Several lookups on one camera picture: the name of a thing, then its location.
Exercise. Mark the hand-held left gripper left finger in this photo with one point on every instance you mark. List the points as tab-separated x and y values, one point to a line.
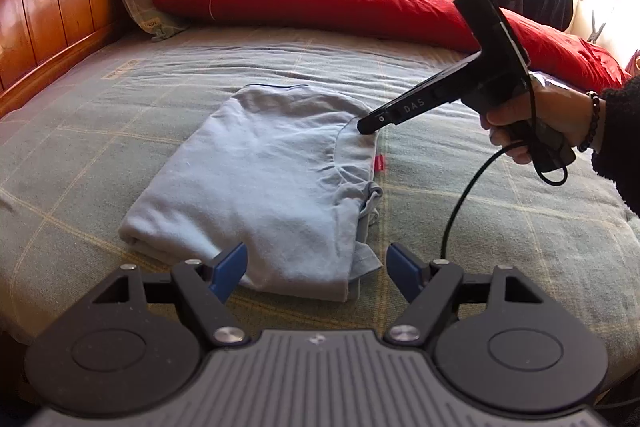
230	272

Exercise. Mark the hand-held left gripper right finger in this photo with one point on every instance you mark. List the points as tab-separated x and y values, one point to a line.
402	272

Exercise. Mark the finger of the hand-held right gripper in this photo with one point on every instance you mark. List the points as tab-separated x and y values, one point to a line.
377	121

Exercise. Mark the light blue printed t-shirt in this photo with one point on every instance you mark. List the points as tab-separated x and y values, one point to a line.
250	182

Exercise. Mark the person's right forearm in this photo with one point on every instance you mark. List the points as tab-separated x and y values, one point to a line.
620	142

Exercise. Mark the person's right hand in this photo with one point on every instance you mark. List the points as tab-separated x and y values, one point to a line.
560	112

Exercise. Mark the red duvet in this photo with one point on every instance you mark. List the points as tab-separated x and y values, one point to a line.
325	2

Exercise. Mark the orange curtain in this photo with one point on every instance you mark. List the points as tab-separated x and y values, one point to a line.
634	64

